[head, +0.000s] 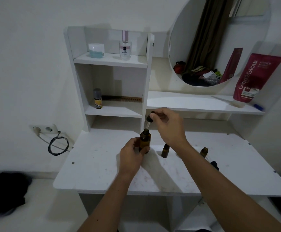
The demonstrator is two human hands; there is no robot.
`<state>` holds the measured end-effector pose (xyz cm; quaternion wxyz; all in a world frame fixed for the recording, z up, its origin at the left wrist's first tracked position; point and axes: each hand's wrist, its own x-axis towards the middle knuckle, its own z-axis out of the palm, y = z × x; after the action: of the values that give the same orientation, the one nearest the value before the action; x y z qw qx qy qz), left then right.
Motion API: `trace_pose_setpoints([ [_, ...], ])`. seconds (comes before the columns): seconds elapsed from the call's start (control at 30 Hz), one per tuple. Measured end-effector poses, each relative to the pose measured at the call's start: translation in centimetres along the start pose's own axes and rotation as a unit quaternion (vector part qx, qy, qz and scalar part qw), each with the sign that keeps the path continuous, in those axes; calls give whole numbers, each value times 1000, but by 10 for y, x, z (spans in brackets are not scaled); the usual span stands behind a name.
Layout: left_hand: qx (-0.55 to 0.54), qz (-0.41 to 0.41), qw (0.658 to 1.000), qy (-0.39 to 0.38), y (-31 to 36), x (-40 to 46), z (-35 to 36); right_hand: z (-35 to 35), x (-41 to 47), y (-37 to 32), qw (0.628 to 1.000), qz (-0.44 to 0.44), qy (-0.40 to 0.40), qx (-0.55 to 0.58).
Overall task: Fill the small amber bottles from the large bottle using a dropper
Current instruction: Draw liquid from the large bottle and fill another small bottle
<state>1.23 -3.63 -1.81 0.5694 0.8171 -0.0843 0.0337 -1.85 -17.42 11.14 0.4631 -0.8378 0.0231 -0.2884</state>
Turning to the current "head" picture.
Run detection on person's left forearm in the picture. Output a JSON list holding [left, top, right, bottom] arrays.
[[77, 171, 141, 232]]

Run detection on person's left hand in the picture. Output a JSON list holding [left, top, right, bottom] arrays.
[[119, 137, 150, 178]]

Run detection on black cloth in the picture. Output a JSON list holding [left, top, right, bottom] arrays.
[[0, 172, 32, 215]]

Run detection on white and blue cream jar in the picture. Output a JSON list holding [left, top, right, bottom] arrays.
[[88, 43, 105, 58]]

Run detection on red cosmetic tube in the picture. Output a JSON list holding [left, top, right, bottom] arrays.
[[233, 53, 281, 108]]

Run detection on black coiled cable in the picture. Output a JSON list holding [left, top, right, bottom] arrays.
[[47, 131, 70, 156]]

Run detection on round mirror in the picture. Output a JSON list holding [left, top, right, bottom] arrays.
[[168, 0, 272, 87]]

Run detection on white wall socket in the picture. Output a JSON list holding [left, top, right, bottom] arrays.
[[30, 124, 59, 134]]

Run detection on person's right hand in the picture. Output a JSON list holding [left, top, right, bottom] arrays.
[[149, 107, 189, 152]]

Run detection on clear perfume bottle pink cap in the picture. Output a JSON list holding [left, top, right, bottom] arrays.
[[119, 30, 132, 61]]

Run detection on white vanity desk with shelves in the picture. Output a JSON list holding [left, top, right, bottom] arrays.
[[53, 26, 281, 232]]

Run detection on black dropper with glass pipette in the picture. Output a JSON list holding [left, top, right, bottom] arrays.
[[144, 111, 155, 131]]

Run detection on person's right forearm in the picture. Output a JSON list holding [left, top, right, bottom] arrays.
[[176, 142, 281, 232]]

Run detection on brown comb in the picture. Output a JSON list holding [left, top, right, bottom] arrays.
[[101, 95, 143, 103]]

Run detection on large amber glass bottle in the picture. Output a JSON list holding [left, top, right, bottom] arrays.
[[139, 129, 152, 154]]

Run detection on small yellow label bottle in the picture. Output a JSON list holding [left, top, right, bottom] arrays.
[[93, 88, 103, 109]]

